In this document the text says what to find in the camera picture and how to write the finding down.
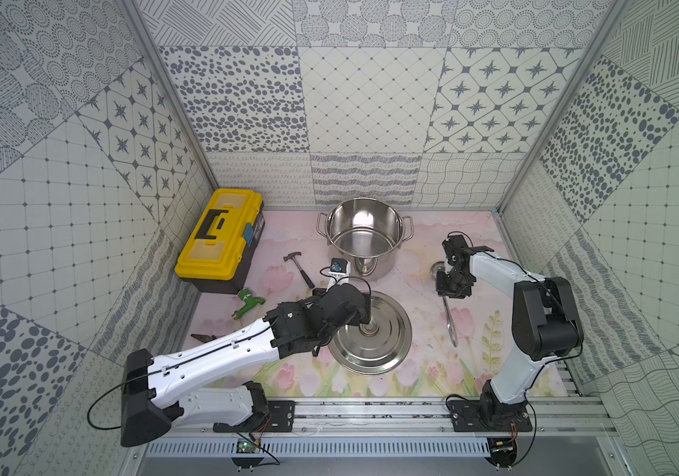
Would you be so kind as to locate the circuit board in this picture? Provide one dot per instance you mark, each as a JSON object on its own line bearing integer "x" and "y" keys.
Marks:
{"x": 501, "y": 448}
{"x": 244, "y": 446}

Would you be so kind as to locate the white slotted cable duct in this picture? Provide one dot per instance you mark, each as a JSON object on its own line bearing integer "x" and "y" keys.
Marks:
{"x": 344, "y": 447}

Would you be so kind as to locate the yellow black toolbox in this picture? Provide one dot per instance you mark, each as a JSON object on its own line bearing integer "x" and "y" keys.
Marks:
{"x": 218, "y": 255}

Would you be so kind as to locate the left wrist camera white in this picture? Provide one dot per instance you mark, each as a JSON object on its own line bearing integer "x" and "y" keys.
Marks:
{"x": 339, "y": 271}

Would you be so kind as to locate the green toy drill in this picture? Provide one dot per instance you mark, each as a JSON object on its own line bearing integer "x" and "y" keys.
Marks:
{"x": 248, "y": 303}

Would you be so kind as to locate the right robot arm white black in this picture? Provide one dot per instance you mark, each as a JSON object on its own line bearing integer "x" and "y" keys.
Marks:
{"x": 545, "y": 322}

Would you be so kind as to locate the left circuit board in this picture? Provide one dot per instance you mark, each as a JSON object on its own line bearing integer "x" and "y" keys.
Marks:
{"x": 244, "y": 446}

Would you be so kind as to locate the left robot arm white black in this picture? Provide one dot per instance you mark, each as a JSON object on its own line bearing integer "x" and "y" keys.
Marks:
{"x": 161, "y": 392}

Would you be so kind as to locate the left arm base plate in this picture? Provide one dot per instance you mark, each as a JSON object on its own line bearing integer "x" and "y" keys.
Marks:
{"x": 278, "y": 418}

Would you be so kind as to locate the stainless steel pot lid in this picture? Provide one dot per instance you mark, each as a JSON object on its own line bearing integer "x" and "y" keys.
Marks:
{"x": 377, "y": 347}

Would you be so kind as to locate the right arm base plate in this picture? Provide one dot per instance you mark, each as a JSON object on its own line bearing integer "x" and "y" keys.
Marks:
{"x": 483, "y": 416}

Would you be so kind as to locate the aluminium mounting rail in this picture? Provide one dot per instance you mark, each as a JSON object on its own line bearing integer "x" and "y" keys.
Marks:
{"x": 432, "y": 417}

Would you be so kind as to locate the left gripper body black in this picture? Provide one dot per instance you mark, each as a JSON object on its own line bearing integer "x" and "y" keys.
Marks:
{"x": 357, "y": 306}

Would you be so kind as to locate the black handled hammer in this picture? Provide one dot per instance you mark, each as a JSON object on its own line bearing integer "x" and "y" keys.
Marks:
{"x": 293, "y": 257}

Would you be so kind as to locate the stainless steel ladle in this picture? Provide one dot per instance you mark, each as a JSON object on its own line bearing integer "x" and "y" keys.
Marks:
{"x": 452, "y": 334}

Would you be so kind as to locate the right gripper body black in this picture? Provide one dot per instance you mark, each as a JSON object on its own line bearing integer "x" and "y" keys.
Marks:
{"x": 454, "y": 285}

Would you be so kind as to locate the right circuit board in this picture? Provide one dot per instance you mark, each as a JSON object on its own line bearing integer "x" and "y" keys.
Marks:
{"x": 501, "y": 448}

